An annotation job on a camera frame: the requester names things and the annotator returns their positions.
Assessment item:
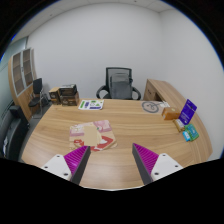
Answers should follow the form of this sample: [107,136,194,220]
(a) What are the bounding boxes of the orange box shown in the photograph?
[162,107,180,120]

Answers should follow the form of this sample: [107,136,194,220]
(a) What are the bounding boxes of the small brown box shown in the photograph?
[49,87,61,105]

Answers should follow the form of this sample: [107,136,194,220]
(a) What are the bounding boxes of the small yellow-beige box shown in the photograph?
[174,119,185,132]

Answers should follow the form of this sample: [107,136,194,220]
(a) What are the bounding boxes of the dark cardboard box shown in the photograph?
[59,84,79,106]

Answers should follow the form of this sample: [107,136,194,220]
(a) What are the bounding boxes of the grey mesh office chair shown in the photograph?
[96,67,141,100]

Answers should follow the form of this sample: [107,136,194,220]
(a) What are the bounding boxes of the black leather armchair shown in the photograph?
[0,106,29,161]

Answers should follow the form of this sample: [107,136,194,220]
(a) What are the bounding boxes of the white green paper sheet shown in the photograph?
[79,100,104,110]

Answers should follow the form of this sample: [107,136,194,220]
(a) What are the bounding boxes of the purple standing card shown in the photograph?
[179,100,197,125]

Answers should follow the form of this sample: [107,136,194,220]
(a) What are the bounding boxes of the wooden bookshelf cabinet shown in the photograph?
[8,48,36,119]

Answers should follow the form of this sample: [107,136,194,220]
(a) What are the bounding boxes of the small black side chair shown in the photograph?
[28,78,49,108]

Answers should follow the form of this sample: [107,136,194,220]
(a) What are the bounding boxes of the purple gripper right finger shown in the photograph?
[132,143,182,185]

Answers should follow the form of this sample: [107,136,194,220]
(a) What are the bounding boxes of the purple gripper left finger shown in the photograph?
[42,146,91,185]

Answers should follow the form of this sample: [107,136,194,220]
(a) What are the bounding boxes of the green packet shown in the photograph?
[183,124,199,141]

